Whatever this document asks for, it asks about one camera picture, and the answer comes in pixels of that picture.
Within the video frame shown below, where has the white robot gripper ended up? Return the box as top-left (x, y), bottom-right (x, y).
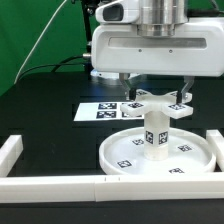
top-left (91, 18), bottom-right (224, 104)

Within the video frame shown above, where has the white cross-shaped table base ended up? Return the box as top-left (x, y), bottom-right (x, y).
top-left (120, 89), bottom-right (193, 119)

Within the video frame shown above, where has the white round table top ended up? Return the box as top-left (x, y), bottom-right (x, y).
top-left (99, 127), bottom-right (216, 176)

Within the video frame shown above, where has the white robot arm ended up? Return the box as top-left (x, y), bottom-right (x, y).
top-left (91, 0), bottom-right (224, 100)

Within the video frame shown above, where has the white marker sheet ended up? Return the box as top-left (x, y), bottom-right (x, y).
top-left (74, 102), bottom-right (134, 121)

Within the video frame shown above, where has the white right fence bar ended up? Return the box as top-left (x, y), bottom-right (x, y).
top-left (206, 130), bottom-right (224, 172)

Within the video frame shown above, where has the white fence bar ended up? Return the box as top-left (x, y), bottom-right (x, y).
top-left (206, 130), bottom-right (224, 172)
top-left (0, 172), bottom-right (224, 203)
top-left (0, 135), bottom-right (23, 178)

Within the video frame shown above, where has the white front fence bar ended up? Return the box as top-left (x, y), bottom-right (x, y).
top-left (0, 172), bottom-right (224, 203)

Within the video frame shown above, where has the white left fence bar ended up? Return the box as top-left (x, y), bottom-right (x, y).
top-left (0, 135), bottom-right (23, 178)

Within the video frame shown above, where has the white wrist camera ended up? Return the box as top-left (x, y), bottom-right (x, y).
top-left (96, 0), bottom-right (140, 24)

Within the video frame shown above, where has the black cable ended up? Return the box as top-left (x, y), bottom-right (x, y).
top-left (14, 54), bottom-right (91, 84)

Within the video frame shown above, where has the black camera stand pole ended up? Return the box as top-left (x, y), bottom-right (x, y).
top-left (79, 0), bottom-right (101, 73)

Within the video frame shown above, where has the white cable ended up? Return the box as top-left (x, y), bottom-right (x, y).
top-left (13, 0), bottom-right (69, 85)

